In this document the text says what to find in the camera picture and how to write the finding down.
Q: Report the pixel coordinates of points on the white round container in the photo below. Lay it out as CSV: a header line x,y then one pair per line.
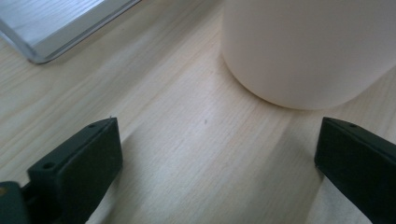
x,y
308,49

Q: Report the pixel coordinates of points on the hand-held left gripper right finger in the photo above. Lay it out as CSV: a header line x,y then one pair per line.
x,y
358,161

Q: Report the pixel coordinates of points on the clear acrylic tray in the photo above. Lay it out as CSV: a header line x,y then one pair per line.
x,y
56,21

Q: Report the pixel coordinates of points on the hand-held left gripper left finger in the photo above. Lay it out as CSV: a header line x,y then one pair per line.
x,y
77,168

